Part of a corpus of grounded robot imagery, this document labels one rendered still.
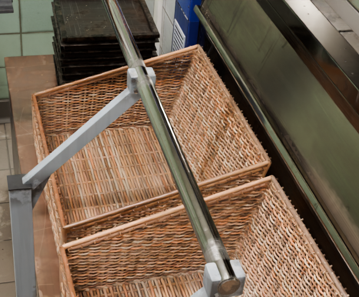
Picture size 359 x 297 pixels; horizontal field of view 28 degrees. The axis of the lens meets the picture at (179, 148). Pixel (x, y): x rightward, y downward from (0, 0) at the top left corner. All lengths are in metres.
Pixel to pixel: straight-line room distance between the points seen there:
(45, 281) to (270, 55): 0.72
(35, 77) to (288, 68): 1.03
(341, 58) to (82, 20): 1.01
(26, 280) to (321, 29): 0.78
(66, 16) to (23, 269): 0.95
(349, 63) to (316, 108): 0.15
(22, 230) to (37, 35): 1.69
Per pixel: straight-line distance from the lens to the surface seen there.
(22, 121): 2.19
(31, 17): 3.00
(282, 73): 1.62
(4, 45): 3.05
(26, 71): 2.43
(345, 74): 1.35
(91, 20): 2.20
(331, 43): 1.44
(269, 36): 1.71
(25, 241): 1.45
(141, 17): 2.23
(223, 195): 1.58
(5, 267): 2.55
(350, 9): 1.02
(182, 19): 2.23
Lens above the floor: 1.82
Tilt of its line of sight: 36 degrees down
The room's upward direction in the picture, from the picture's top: 6 degrees clockwise
